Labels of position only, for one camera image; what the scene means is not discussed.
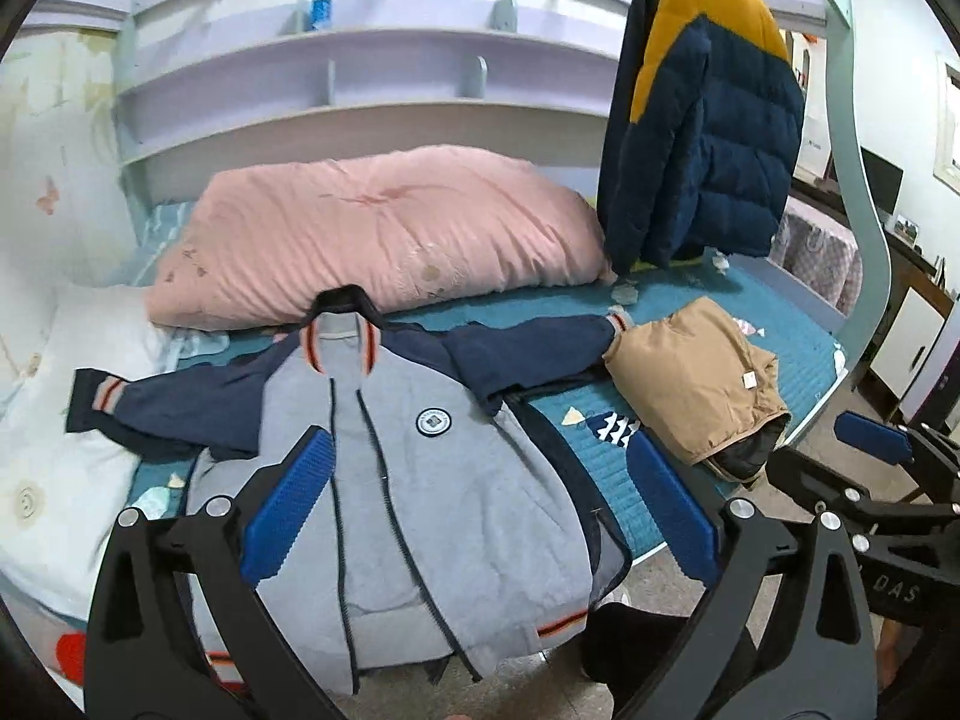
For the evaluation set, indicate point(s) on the white window frame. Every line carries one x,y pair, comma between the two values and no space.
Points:
949,127

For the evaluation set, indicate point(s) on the tan jacket with black lining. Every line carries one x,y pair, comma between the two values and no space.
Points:
690,382

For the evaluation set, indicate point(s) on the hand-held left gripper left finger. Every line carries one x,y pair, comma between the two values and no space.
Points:
292,510

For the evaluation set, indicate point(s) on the small blue packet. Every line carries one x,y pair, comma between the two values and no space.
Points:
322,13

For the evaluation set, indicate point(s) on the navy and yellow puffer jacket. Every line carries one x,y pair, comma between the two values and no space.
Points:
720,127

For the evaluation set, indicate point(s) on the black monitor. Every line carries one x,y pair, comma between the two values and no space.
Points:
881,180

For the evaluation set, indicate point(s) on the grey and navy jacket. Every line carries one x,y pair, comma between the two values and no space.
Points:
450,502

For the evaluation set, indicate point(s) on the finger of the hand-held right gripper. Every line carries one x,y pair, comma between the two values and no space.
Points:
810,480
870,436

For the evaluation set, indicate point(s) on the pale green bed frame post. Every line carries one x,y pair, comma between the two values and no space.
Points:
855,165

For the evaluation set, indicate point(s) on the red cloth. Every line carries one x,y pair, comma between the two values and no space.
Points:
71,656

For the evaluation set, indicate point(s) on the person's right forearm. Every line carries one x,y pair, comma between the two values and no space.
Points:
891,652

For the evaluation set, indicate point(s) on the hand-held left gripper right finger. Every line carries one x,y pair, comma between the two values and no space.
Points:
671,510

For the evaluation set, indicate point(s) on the white pillow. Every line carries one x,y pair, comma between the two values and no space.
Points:
67,405

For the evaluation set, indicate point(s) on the pale headboard shelf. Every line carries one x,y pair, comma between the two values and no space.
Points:
375,101

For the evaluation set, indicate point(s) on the dark and white cabinet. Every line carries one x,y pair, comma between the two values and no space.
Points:
915,330

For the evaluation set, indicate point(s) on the teal patterned bed sheet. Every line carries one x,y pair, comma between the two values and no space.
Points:
787,345

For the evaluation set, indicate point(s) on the patterned pale cloth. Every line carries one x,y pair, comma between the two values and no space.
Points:
817,259

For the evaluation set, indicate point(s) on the pink quilt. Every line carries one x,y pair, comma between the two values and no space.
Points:
360,240

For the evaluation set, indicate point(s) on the person's leg in dark pants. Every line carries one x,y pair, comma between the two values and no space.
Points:
637,652

